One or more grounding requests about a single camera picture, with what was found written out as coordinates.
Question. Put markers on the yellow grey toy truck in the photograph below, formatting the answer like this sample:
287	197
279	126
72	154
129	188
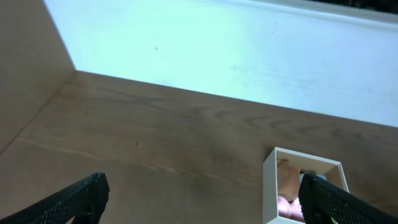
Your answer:
318	175

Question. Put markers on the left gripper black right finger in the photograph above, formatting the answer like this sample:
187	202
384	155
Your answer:
324	203

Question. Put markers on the brown plush toy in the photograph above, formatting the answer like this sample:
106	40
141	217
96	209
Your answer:
288	179

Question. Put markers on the pink white duck toy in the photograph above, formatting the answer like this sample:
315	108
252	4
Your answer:
291	210

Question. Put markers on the white cardboard box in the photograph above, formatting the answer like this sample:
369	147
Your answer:
333	170

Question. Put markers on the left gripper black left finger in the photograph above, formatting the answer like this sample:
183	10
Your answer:
81	202

